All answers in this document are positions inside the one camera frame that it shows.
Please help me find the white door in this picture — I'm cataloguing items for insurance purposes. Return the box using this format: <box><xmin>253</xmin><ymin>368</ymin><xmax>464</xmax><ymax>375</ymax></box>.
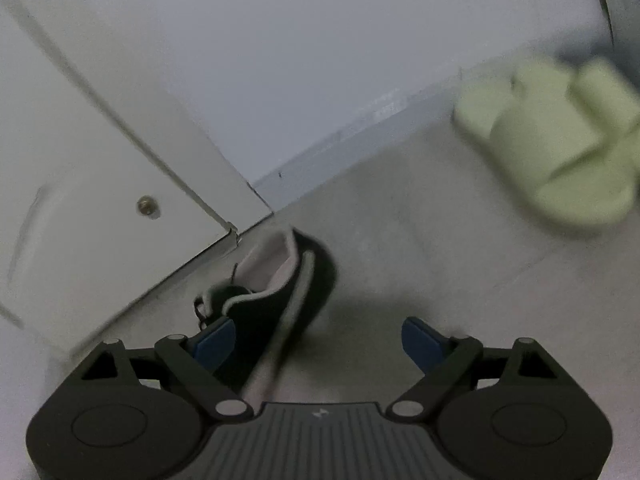
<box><xmin>0</xmin><ymin>0</ymin><xmax>274</xmax><ymax>357</ymax></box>

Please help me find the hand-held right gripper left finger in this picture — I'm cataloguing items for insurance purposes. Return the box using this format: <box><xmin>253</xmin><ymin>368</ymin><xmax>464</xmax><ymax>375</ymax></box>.
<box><xmin>77</xmin><ymin>317</ymin><xmax>253</xmax><ymax>421</ymax></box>

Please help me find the round metal door knob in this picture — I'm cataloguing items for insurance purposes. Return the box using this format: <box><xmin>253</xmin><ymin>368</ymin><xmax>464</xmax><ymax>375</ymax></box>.
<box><xmin>136</xmin><ymin>195</ymin><xmax>162</xmax><ymax>220</ymax></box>

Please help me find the black sneaker white lining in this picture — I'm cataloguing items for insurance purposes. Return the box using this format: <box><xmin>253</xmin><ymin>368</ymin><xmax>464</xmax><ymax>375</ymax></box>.
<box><xmin>192</xmin><ymin>227</ymin><xmax>342</xmax><ymax>407</ymax></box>

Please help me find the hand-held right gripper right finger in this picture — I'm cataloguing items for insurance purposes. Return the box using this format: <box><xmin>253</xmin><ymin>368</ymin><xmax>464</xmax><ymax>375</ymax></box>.
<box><xmin>387</xmin><ymin>316</ymin><xmax>565</xmax><ymax>421</ymax></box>

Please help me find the light green slipper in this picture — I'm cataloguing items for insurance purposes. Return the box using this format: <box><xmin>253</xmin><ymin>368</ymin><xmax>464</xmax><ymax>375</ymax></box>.
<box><xmin>452</xmin><ymin>82</ymin><xmax>639</xmax><ymax>234</ymax></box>
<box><xmin>512</xmin><ymin>55</ymin><xmax>640</xmax><ymax>181</ymax></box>

